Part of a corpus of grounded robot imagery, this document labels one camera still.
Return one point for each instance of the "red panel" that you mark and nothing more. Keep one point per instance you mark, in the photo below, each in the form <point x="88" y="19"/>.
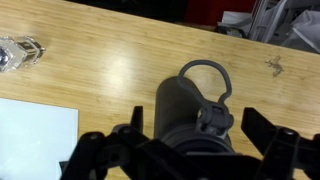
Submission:
<point x="216" y="11"/>

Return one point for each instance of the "white rectangular mat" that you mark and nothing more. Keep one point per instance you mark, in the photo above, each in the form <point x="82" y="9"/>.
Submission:
<point x="33" y="140"/>

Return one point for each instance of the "small clear glass jar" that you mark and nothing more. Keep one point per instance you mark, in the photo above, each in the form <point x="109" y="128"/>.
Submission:
<point x="20" y="53"/>

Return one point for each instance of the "white plastic bag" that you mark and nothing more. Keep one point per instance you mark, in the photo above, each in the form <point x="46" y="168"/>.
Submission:
<point x="306" y="31"/>

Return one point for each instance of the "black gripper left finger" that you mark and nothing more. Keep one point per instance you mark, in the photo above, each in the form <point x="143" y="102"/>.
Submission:
<point x="110" y="156"/>

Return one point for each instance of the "grey plastic frame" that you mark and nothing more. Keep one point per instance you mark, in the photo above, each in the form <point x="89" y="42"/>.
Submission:
<point x="266" y="20"/>

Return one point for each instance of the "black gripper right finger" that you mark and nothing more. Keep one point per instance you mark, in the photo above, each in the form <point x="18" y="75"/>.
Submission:
<point x="286" y="156"/>

